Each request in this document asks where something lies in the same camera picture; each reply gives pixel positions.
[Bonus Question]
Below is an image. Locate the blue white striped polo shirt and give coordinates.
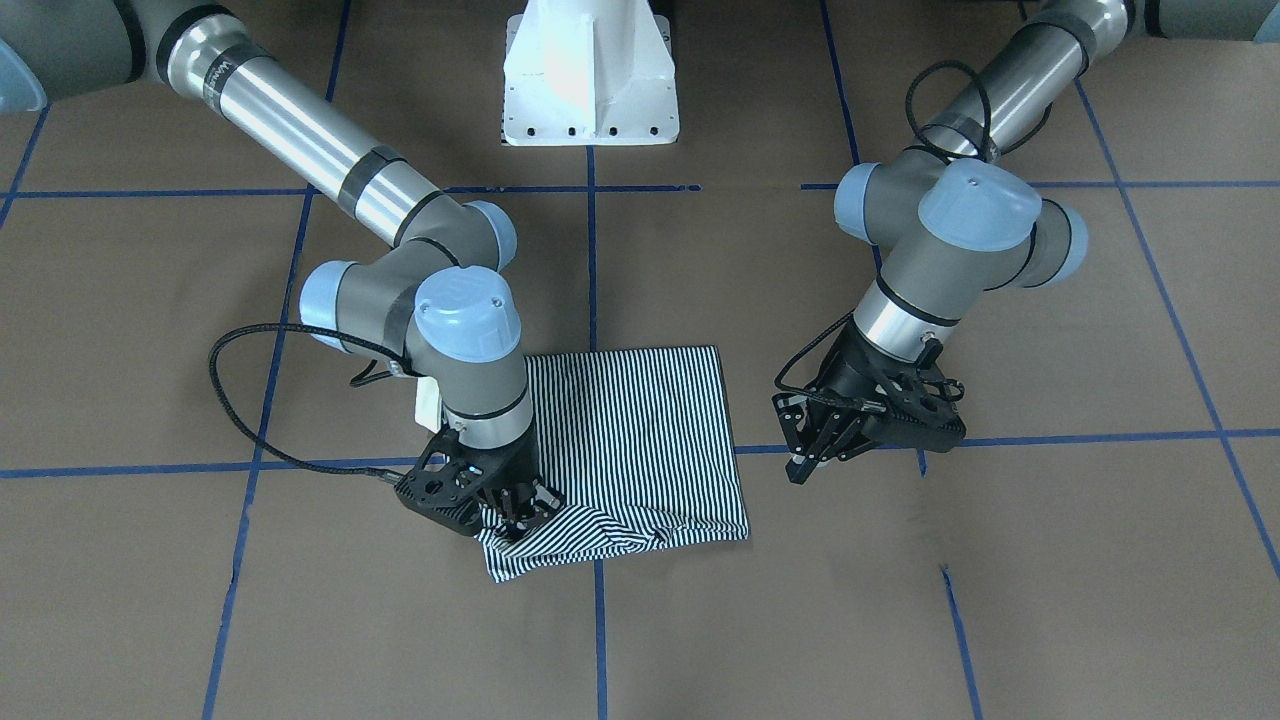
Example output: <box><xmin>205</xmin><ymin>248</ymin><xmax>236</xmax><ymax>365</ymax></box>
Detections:
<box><xmin>425</xmin><ymin>345</ymin><xmax>750</xmax><ymax>583</ymax></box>

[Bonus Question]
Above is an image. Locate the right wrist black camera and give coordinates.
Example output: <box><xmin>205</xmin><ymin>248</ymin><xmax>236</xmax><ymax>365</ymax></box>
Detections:
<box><xmin>394</xmin><ymin>436</ymin><xmax>499</xmax><ymax>537</ymax></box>

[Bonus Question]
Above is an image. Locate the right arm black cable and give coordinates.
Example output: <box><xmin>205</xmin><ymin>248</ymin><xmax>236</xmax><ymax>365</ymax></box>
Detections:
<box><xmin>207</xmin><ymin>320</ymin><xmax>421</xmax><ymax>480</ymax></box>

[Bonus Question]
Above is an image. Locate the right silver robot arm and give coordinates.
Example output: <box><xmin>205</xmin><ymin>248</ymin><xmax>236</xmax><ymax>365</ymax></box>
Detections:
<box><xmin>1</xmin><ymin>1</ymin><xmax>564</xmax><ymax>542</ymax></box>

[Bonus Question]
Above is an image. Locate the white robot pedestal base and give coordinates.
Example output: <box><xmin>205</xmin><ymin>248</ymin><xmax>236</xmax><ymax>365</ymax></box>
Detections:
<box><xmin>500</xmin><ymin>1</ymin><xmax>681</xmax><ymax>147</ymax></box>

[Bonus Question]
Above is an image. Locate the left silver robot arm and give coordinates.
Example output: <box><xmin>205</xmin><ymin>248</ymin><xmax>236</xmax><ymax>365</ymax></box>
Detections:
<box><xmin>773</xmin><ymin>1</ymin><xmax>1277</xmax><ymax>484</ymax></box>

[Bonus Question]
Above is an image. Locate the wrist black camera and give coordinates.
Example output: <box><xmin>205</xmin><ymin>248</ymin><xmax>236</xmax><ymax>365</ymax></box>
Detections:
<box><xmin>394</xmin><ymin>436</ymin><xmax>499</xmax><ymax>537</ymax></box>
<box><xmin>861</xmin><ymin>366</ymin><xmax>966</xmax><ymax>454</ymax></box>

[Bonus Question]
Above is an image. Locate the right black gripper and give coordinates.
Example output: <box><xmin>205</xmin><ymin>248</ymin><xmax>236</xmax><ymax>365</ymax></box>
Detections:
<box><xmin>440</xmin><ymin>430</ymin><xmax>564</xmax><ymax>543</ymax></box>

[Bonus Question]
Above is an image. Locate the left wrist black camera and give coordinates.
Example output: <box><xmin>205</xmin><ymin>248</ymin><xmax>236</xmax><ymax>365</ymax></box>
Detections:
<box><xmin>861</xmin><ymin>366</ymin><xmax>966</xmax><ymax>454</ymax></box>

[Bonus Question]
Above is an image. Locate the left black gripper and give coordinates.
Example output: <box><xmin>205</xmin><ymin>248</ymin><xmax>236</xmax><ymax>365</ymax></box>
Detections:
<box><xmin>772</xmin><ymin>325</ymin><xmax>943</xmax><ymax>484</ymax></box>

